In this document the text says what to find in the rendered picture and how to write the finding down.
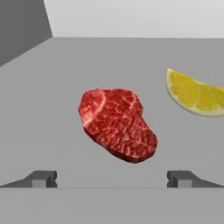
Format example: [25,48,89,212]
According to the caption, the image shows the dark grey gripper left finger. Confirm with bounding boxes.
[0,170,58,189]

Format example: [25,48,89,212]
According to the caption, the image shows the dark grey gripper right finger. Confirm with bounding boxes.
[166,170,224,189]

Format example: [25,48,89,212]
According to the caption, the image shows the yellow lemon wedge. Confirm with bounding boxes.
[165,67,224,118]

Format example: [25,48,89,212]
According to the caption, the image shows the red marbled raw steak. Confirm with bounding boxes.
[77,87,158,165]

